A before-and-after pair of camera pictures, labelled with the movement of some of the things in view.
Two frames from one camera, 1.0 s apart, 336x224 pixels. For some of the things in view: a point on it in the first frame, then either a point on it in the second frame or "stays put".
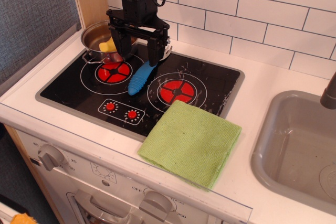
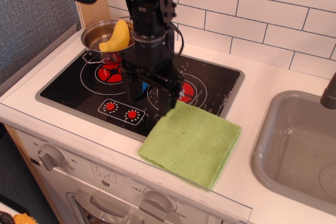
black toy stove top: [97, 92] stays put
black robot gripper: [139, 13] -> [153, 61]
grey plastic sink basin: [293, 148] stays put
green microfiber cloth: [192, 144] stays put
